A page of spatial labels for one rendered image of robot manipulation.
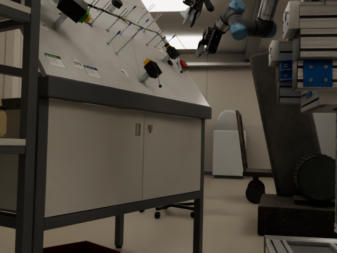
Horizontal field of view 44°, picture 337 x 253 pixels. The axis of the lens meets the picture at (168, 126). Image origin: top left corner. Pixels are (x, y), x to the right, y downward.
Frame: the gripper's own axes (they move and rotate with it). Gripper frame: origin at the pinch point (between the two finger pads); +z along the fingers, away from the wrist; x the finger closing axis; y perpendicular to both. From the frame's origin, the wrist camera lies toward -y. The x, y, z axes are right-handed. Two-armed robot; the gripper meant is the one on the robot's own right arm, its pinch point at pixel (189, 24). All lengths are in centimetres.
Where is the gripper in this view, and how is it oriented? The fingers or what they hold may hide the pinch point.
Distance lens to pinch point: 221.1
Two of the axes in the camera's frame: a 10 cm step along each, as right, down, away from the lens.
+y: -7.8, -4.8, 4.0
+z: -4.1, 8.7, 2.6
